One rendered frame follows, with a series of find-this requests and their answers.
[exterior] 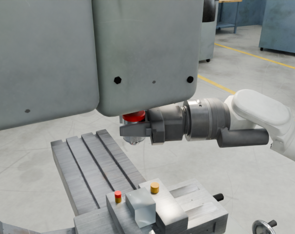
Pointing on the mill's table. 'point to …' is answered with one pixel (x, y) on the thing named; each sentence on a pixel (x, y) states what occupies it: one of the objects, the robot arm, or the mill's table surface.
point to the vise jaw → (167, 210)
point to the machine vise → (212, 225)
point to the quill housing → (146, 53)
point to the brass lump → (154, 187)
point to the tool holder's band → (134, 116)
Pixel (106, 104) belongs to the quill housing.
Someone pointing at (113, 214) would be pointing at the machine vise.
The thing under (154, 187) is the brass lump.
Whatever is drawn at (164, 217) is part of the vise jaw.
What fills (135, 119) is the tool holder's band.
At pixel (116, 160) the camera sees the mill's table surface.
